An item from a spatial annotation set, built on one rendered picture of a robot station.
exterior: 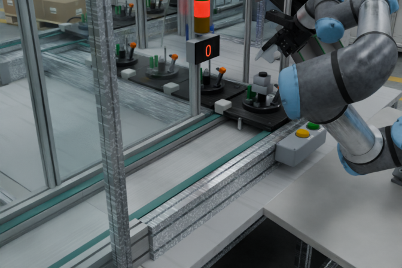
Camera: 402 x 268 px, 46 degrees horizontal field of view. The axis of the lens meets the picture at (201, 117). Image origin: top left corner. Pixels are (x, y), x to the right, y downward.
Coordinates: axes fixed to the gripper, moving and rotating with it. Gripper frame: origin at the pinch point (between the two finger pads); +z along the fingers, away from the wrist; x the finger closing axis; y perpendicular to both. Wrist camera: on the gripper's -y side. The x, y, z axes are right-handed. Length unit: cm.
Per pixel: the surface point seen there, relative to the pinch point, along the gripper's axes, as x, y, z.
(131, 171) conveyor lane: -55, 10, 23
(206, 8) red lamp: -20.0, -18.1, -7.8
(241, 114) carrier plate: -10.6, 12.3, 14.8
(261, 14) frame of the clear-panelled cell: 84, -37, 46
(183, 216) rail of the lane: -61, 30, 5
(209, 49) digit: -18.8, -9.2, 2.2
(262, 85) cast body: -2.2, 8.3, 6.9
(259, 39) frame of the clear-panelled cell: 84, -28, 58
